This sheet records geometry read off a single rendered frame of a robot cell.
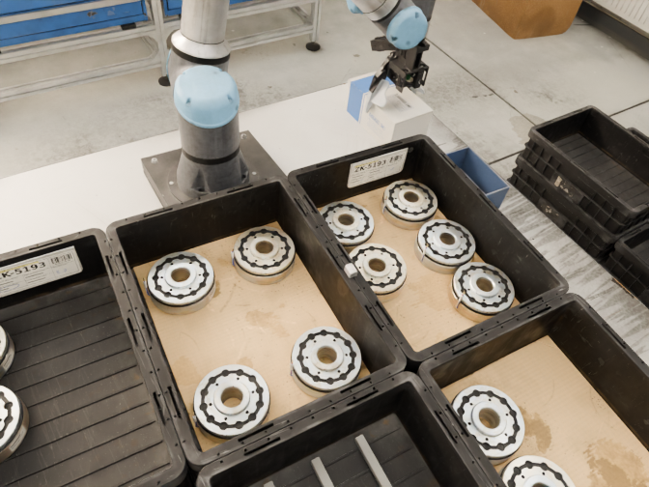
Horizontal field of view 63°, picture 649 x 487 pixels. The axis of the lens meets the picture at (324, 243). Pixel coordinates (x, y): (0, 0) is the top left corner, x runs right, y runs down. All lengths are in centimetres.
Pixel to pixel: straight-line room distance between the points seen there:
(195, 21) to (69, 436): 73
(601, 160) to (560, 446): 126
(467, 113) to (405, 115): 152
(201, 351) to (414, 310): 35
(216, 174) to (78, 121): 162
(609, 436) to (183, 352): 63
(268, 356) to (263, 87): 209
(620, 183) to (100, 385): 159
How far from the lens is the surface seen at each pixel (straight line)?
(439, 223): 99
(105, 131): 256
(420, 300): 91
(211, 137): 104
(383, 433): 79
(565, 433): 88
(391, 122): 131
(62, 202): 126
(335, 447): 77
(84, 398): 83
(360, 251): 91
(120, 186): 126
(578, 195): 174
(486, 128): 278
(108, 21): 262
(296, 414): 68
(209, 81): 105
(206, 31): 111
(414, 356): 73
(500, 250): 96
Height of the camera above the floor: 156
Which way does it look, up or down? 50 degrees down
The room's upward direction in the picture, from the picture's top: 8 degrees clockwise
